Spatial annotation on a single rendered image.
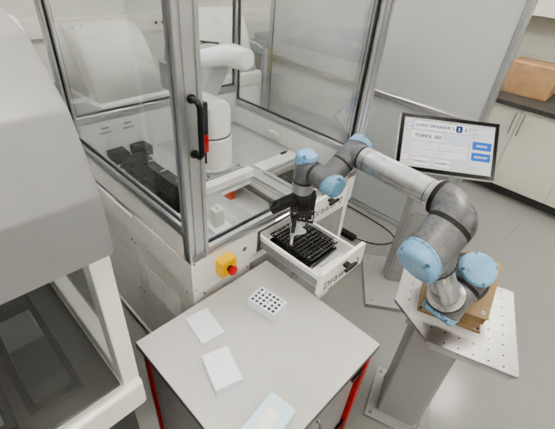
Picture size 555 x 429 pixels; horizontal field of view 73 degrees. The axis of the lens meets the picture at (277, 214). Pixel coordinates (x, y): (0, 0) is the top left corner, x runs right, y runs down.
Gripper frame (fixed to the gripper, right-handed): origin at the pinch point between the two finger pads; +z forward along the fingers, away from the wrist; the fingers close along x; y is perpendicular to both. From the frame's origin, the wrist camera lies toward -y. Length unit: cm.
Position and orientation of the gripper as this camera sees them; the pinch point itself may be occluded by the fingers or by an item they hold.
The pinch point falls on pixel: (290, 234)
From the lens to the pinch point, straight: 143.6
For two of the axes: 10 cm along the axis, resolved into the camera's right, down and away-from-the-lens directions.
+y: 10.0, 0.5, 0.6
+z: -0.7, 7.9, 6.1
